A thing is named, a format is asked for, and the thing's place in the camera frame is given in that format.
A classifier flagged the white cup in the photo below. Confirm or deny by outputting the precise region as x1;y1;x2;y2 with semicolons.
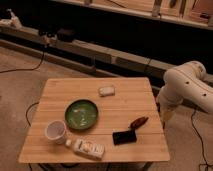
45;120;66;144

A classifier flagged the white sponge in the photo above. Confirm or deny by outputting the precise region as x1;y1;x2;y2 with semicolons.
98;86;115;97

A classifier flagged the black rectangular sponge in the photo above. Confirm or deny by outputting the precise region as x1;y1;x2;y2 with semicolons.
112;130;137;145

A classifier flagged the red pepper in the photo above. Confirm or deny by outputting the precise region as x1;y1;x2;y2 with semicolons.
129;117;148;130

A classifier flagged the white plastic bottle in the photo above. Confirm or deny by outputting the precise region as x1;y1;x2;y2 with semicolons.
65;139;105;160

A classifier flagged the black box on ledge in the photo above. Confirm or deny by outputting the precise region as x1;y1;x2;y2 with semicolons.
57;28;75;42

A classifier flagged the black floor cable left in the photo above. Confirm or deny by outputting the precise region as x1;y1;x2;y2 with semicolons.
0;49;46;75

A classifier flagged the wooden table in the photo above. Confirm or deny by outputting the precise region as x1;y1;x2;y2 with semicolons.
19;77;170;163

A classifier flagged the black cable right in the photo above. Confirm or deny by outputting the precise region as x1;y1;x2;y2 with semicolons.
190;107;213;171

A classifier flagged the green plate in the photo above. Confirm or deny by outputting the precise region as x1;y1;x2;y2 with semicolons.
64;99;99;131

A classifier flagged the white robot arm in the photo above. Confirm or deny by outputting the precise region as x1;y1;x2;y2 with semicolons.
156;61;213;124

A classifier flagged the white object on ledge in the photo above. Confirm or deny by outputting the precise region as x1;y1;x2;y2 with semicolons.
0;9;22;29

